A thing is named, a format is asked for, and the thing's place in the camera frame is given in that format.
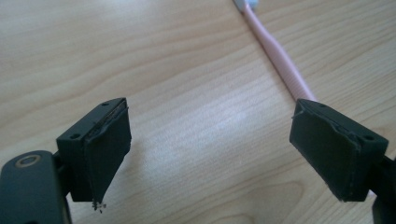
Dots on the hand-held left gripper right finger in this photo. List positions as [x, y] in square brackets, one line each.
[333, 152]

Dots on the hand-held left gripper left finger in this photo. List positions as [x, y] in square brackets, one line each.
[99, 149]

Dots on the pink toothbrush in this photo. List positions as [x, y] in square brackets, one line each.
[280, 54]

